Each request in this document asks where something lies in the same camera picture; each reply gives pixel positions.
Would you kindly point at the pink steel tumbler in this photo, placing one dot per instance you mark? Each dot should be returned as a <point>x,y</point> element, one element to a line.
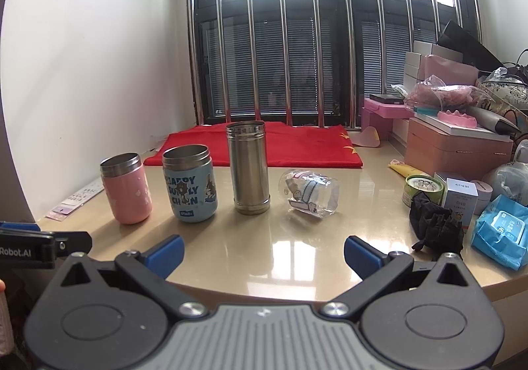
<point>126,186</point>

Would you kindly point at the window guard steel bars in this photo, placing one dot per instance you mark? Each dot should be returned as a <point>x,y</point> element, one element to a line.
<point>307,62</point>

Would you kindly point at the stacked white boxes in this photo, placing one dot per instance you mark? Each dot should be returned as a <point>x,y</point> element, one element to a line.
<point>413,70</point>

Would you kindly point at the black box on stand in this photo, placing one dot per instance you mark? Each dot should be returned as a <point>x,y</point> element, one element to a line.
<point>387,99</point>

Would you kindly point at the blue wet wipes pack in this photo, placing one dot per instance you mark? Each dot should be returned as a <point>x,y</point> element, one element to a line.
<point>500,233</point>

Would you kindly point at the clear printed glass cup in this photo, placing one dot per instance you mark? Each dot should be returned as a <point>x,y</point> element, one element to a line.
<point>310,193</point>

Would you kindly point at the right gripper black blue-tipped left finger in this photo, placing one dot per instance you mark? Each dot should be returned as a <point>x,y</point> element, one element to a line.
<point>148,272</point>

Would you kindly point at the pink scalloped tray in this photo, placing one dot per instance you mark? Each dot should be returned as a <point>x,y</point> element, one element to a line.
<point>458,119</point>

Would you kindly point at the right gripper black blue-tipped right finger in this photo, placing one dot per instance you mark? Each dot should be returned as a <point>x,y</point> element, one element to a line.
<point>381,274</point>

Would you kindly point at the black flat board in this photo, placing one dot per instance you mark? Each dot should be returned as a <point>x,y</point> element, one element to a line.
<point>456,38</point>

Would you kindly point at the white blue small box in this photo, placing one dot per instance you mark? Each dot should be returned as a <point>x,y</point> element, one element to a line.
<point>461,198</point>

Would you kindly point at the pink sticker sheet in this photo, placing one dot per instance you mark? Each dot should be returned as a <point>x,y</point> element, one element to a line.
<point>75,201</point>

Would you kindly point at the blue cartoon steel tumbler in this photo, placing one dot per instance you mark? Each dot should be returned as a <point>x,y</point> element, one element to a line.
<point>190,182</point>

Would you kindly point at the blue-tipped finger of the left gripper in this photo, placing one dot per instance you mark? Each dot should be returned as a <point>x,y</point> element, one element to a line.
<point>19,226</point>

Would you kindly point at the white round jar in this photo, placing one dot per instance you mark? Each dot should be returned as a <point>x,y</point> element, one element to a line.
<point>485,192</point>

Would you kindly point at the pink plastic bag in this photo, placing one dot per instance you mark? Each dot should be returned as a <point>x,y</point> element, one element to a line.
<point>434,95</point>

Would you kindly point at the tall stainless steel flask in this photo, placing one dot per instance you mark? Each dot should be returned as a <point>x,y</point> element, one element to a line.
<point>249,166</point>

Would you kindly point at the grey hair dryer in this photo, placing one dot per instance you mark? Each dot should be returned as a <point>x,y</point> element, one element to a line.
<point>492,121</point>

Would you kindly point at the large pink storage box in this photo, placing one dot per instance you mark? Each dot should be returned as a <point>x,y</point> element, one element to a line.
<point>431,150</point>

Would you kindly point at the pink small stand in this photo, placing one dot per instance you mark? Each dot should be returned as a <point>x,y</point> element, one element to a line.
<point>380,116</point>

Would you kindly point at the green round tin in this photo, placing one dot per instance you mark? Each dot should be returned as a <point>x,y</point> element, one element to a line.
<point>416,183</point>

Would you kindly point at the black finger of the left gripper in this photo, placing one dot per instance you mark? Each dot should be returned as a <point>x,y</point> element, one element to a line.
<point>69,242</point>

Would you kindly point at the black folded cloth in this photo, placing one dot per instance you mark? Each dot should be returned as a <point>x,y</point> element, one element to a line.
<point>435,227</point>

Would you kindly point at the yellow cream tube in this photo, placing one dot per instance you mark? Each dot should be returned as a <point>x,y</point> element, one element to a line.
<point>403,169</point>

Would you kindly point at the red cloth with stars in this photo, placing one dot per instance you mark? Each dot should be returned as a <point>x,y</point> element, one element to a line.
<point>282,145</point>

